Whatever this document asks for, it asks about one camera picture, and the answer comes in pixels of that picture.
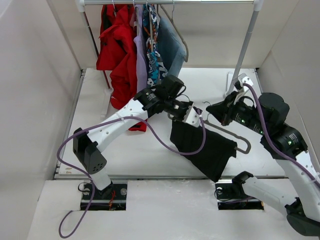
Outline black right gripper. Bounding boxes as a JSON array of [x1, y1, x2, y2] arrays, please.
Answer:
[[206, 89, 270, 135]]

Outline black trousers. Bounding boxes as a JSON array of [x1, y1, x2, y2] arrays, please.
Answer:
[[170, 121, 238, 183]]

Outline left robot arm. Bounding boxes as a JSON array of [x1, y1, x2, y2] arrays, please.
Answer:
[[72, 75, 200, 199]]

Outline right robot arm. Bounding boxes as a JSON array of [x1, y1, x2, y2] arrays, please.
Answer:
[[206, 91, 320, 237]]

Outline grey hanger with denim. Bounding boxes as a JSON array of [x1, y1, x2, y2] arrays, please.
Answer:
[[159, 4, 189, 63]]

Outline colourful patterned shorts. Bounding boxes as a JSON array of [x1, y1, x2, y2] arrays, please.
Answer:
[[142, 3, 168, 88]]

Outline blue denim shorts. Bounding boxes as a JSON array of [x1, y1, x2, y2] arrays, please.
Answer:
[[158, 17, 187, 77]]

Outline lilac garment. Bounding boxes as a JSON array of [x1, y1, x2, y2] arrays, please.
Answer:
[[133, 4, 148, 92]]

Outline red jacket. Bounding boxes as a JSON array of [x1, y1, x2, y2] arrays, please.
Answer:
[[96, 4, 148, 133]]

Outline metal clothes rack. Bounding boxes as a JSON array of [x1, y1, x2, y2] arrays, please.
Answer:
[[75, 0, 264, 97]]

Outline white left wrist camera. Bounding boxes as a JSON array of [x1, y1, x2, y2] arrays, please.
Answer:
[[182, 105, 203, 128]]

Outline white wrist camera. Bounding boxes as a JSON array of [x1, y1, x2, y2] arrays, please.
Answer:
[[232, 73, 254, 102], [182, 105, 203, 128]]

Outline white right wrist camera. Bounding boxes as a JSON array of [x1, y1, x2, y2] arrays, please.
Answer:
[[232, 73, 254, 102]]

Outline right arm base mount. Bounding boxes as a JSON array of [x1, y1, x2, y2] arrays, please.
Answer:
[[214, 182, 264, 211]]

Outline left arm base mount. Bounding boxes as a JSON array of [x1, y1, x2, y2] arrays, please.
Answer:
[[78, 182, 128, 211]]

